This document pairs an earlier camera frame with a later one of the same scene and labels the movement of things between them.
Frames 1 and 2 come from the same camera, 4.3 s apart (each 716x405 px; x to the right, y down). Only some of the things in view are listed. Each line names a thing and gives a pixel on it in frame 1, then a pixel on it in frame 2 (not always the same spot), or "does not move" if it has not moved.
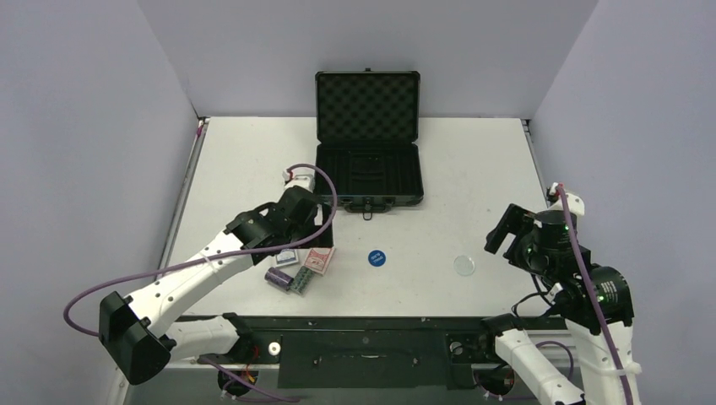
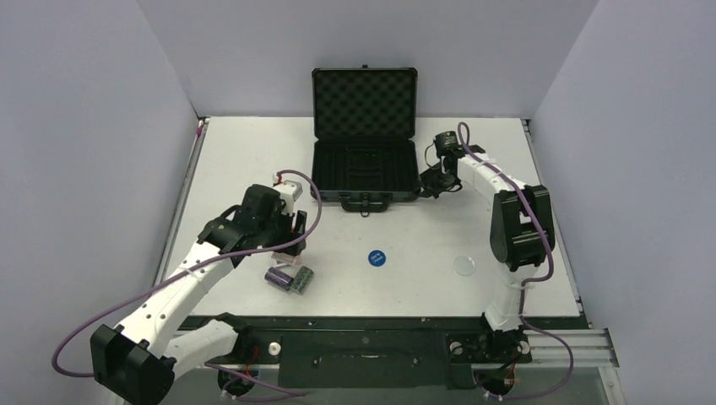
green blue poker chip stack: [301, 280] does not move
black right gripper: [509, 226] -> [438, 177]
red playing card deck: [318, 259] -> [282, 258]
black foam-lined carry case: [367, 153] does not move
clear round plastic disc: [463, 265] does not move
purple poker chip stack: [279, 278] does not move
